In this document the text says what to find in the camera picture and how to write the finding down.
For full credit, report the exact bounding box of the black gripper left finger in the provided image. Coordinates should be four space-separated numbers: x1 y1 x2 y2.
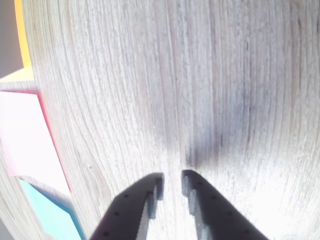
89 172 165 240

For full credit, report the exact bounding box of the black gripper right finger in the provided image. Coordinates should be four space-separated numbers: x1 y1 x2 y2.
181 169 270 240

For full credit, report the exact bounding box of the blue paper sheet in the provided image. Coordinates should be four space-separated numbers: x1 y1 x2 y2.
19 178 87 240

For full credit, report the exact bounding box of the pink paper sheet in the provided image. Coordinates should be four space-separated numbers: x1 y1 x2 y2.
0 90 73 193

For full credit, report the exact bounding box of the orange paper sheet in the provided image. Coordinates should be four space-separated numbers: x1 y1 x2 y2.
0 0 35 82

